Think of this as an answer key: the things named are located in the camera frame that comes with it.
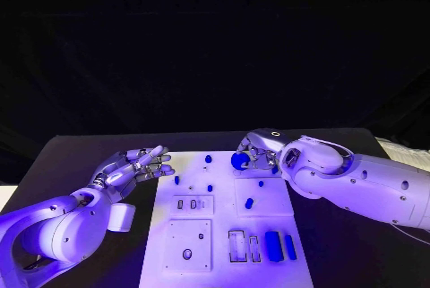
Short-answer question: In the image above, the white task board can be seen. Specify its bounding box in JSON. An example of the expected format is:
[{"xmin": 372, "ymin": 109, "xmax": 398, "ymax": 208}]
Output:
[{"xmin": 138, "ymin": 151, "xmax": 314, "ymax": 288}]

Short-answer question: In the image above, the large blue cylinder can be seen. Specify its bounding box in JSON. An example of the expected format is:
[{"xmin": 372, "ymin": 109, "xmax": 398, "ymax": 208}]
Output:
[{"xmin": 264, "ymin": 231, "xmax": 284, "ymax": 263}]

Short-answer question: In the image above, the thin blue cylinder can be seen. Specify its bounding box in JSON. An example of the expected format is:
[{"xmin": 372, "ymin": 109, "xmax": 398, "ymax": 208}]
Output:
[{"xmin": 283, "ymin": 234, "xmax": 298, "ymax": 261}]

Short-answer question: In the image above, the blue gear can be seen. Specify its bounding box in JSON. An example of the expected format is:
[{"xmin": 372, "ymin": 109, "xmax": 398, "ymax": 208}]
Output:
[{"xmin": 231, "ymin": 152, "xmax": 251, "ymax": 171}]

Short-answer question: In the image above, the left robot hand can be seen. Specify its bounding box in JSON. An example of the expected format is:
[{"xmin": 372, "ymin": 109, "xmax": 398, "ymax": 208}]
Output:
[{"xmin": 86, "ymin": 145, "xmax": 176, "ymax": 202}]

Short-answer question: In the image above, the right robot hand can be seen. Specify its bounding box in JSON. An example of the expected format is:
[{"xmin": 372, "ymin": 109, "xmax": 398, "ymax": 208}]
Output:
[{"xmin": 235, "ymin": 127, "xmax": 293, "ymax": 171}]

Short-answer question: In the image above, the white cable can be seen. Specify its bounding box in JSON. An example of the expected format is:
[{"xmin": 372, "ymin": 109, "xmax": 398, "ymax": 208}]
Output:
[{"xmin": 388, "ymin": 223, "xmax": 430, "ymax": 243}]

